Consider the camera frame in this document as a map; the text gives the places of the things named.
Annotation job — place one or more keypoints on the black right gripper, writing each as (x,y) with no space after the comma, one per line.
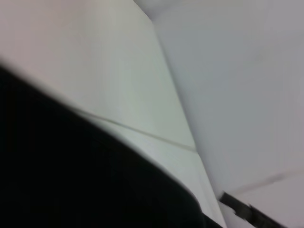
(263,218)

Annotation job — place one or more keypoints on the black shirt with FREE print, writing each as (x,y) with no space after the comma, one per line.
(71,166)

